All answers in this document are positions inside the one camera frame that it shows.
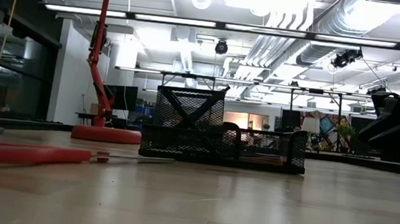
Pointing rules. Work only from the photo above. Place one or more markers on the black aluminium rig frame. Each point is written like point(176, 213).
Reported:
point(346, 161)

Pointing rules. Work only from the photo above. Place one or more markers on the white light strip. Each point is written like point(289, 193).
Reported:
point(172, 20)

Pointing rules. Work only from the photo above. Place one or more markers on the silver ventilation duct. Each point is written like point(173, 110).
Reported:
point(341, 22)

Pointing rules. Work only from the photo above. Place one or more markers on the black mesh desk organizer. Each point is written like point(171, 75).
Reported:
point(182, 143)

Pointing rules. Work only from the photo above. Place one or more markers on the black ceiling spotlight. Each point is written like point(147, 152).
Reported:
point(345, 59)

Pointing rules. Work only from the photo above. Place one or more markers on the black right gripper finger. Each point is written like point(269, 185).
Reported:
point(385, 133)

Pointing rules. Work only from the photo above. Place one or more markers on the black wall television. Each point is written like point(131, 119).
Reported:
point(126, 97)

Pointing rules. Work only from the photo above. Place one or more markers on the red desk lamp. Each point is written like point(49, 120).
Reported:
point(104, 134)

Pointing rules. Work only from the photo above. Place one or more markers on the colourful wall art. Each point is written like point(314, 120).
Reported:
point(331, 124)

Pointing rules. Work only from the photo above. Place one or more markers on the white lampshade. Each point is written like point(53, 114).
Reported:
point(311, 124)

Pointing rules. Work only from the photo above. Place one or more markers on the black metal gantry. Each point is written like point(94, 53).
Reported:
point(188, 75)

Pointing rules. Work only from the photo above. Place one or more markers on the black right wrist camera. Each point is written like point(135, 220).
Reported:
point(393, 106)

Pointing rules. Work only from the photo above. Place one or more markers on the green potted plant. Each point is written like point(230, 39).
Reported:
point(347, 133)

